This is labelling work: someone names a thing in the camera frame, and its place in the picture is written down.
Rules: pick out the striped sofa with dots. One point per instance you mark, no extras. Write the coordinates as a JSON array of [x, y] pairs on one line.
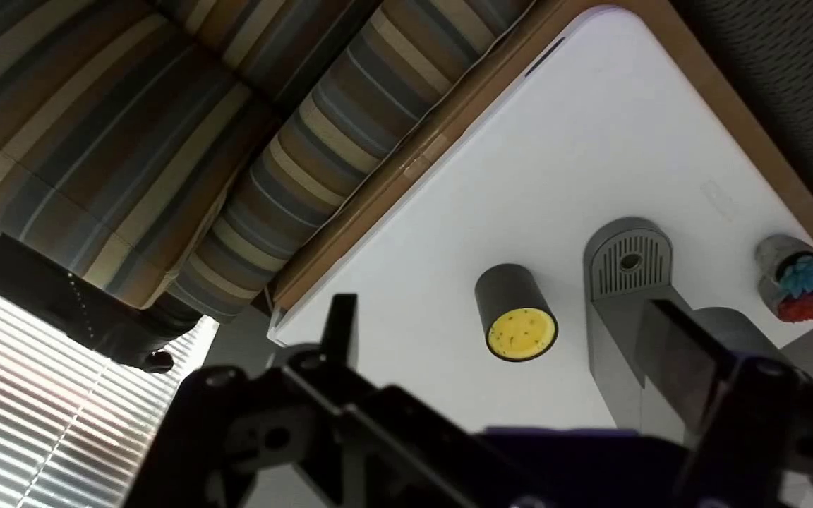
[[191, 147]]

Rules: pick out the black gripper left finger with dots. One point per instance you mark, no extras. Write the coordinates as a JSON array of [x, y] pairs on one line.
[[340, 331]]

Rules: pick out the white window blinds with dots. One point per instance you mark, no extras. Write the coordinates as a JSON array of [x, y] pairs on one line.
[[74, 427]]

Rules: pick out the dark candle jar yellow wax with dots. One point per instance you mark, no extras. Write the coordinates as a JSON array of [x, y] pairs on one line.
[[517, 322]]

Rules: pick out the blue succulent in pot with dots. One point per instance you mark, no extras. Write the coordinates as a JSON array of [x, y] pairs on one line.
[[796, 276]]

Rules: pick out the grey coffeemaker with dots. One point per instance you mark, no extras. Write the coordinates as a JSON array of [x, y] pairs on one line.
[[628, 265]]

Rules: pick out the white table board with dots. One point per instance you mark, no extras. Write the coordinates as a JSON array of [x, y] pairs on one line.
[[599, 128]]

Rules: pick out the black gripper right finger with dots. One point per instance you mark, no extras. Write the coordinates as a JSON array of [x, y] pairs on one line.
[[681, 369]]

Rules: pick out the red succulent in pot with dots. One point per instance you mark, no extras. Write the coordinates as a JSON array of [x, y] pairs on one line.
[[795, 310]]

